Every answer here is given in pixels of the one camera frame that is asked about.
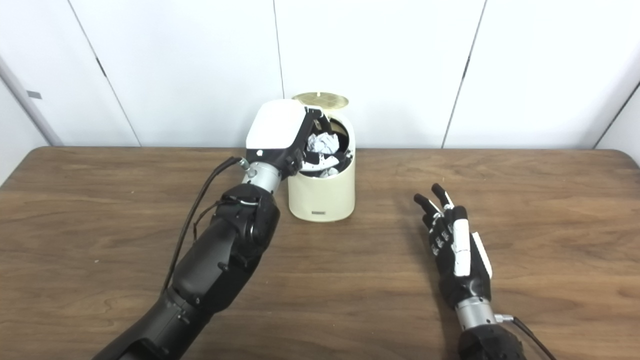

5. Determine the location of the white and black right hand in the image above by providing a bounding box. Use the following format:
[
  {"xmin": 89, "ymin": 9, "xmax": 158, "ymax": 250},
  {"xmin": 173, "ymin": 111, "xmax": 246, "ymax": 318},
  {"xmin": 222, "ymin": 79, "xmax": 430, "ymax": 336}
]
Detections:
[{"xmin": 413, "ymin": 183, "xmax": 493, "ymax": 311}]

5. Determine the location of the white and black left hand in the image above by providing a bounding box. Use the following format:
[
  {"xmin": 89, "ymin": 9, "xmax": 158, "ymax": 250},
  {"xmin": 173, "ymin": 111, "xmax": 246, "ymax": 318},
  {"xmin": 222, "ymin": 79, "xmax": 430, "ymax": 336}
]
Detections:
[{"xmin": 245, "ymin": 99, "xmax": 351, "ymax": 178}]

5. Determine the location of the white paper ball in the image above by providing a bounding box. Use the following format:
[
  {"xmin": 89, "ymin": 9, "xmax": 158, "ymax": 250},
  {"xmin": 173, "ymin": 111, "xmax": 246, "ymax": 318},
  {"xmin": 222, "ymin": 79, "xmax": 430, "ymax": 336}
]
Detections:
[{"xmin": 306, "ymin": 131, "xmax": 340, "ymax": 156}]

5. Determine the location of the round cream bin lid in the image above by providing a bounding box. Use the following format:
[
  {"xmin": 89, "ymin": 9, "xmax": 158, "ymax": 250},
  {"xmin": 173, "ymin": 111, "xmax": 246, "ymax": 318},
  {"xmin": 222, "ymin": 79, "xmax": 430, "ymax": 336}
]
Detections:
[{"xmin": 292, "ymin": 91, "xmax": 350, "ymax": 109}]

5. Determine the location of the cream-colored bin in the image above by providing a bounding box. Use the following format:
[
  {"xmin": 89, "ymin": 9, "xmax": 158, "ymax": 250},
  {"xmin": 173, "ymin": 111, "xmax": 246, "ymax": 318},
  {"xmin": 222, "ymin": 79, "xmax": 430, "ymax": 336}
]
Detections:
[{"xmin": 287, "ymin": 107, "xmax": 357, "ymax": 223}]

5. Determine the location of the black bin liner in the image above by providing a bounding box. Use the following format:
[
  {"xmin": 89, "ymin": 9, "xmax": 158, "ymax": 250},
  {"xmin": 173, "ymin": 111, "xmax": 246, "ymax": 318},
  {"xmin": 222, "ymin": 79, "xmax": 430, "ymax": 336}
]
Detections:
[{"xmin": 300, "ymin": 119, "xmax": 351, "ymax": 177}]

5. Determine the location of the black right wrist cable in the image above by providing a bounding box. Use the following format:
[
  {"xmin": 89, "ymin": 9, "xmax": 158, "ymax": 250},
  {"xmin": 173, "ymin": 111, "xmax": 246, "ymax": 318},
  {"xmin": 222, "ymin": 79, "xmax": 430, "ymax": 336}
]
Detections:
[{"xmin": 495, "ymin": 314, "xmax": 558, "ymax": 360}]

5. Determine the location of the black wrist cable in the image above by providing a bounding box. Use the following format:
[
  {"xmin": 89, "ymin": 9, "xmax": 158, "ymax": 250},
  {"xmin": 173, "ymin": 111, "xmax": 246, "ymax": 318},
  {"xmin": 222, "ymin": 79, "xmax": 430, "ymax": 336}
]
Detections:
[
  {"xmin": 160, "ymin": 156, "xmax": 251, "ymax": 296},
  {"xmin": 495, "ymin": 314, "xmax": 558, "ymax": 360}
]

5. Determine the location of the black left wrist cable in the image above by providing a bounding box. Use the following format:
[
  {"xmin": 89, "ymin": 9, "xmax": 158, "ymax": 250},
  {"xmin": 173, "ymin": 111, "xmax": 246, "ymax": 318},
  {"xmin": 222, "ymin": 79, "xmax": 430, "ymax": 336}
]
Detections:
[{"xmin": 160, "ymin": 156, "xmax": 251, "ymax": 296}]

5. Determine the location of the grey wall corner post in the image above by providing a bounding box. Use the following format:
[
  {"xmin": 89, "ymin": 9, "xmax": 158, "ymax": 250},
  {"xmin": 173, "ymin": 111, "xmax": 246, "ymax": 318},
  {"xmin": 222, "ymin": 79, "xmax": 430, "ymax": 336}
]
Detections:
[{"xmin": 0, "ymin": 55, "xmax": 63, "ymax": 147}]

